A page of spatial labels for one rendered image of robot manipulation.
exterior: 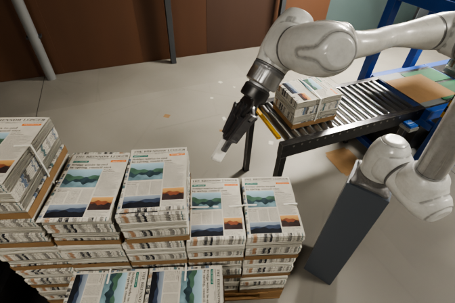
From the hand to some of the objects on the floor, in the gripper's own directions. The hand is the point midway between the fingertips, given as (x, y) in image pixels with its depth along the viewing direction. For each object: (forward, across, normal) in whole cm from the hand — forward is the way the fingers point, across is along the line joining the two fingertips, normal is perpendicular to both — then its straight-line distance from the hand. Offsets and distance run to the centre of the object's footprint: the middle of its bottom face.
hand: (221, 149), depth 77 cm
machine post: (-34, +182, -217) cm, 285 cm away
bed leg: (+62, +109, -125) cm, 177 cm away
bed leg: (+51, +156, -113) cm, 199 cm away
